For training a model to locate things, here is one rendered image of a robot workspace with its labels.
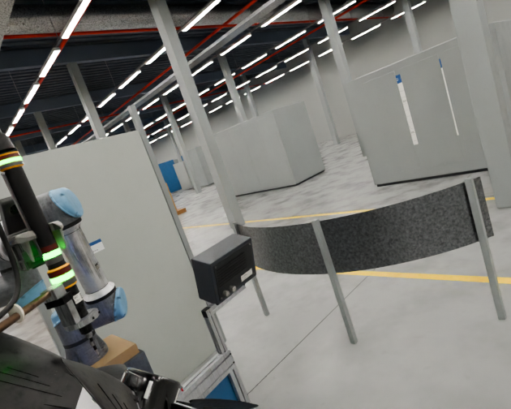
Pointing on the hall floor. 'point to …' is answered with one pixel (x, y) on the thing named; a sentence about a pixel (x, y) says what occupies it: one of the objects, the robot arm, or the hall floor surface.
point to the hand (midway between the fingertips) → (45, 228)
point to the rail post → (238, 385)
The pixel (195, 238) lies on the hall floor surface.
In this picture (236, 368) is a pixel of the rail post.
